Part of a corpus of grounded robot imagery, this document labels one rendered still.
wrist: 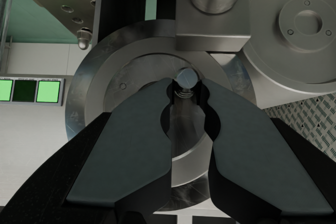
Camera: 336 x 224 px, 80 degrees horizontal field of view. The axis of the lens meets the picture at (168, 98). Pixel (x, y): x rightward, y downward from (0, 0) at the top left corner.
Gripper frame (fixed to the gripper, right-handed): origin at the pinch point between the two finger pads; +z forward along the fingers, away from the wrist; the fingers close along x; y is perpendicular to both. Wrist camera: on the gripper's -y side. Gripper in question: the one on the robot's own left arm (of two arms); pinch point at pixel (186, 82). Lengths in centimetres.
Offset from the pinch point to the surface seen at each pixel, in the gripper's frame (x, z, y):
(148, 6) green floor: -31, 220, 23
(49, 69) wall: -186, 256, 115
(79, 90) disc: -8.1, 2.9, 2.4
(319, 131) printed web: 15.9, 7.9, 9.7
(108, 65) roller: -5.9, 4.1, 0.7
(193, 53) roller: 0.7, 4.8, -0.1
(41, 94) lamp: -33.4, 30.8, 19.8
